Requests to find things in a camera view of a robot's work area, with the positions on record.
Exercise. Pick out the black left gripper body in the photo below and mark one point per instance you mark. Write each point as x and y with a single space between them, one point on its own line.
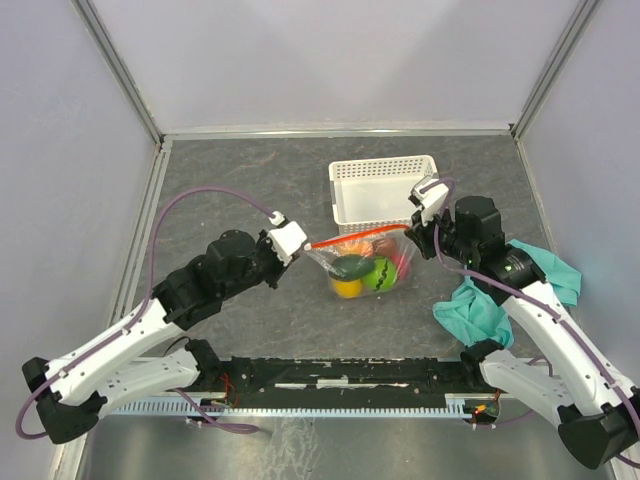
265 266

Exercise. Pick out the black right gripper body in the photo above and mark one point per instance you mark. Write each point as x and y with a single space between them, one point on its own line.
451 244

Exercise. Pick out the red toy apple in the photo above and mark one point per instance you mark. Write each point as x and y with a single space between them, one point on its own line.
402 263

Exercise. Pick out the green toy watermelon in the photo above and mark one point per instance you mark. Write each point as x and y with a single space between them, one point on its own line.
383 277

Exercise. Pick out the yellow toy lemon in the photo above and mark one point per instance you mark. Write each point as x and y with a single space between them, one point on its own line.
347 289

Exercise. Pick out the dark green toy avocado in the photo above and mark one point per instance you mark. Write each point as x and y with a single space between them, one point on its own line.
350 267

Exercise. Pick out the white perforated plastic basket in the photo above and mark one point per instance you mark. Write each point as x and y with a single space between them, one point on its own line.
371 193

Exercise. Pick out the toy peach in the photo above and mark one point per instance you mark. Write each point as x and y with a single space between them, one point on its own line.
361 248

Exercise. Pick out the brown toy passion fruit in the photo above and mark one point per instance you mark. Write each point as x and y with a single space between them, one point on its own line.
386 246

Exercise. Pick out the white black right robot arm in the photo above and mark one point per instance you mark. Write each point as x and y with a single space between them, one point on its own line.
593 406

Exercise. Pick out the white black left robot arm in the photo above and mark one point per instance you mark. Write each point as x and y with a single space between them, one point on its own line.
73 392

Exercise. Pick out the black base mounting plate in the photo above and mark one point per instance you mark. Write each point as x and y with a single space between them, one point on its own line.
373 382

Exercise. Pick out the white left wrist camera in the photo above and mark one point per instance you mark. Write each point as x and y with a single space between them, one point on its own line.
287 237

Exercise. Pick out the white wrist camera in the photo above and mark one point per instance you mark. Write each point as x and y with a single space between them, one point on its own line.
287 237
429 195

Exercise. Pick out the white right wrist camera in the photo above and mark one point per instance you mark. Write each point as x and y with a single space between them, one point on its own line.
429 195

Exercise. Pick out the light blue cable duct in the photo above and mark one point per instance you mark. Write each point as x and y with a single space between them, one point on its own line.
176 405

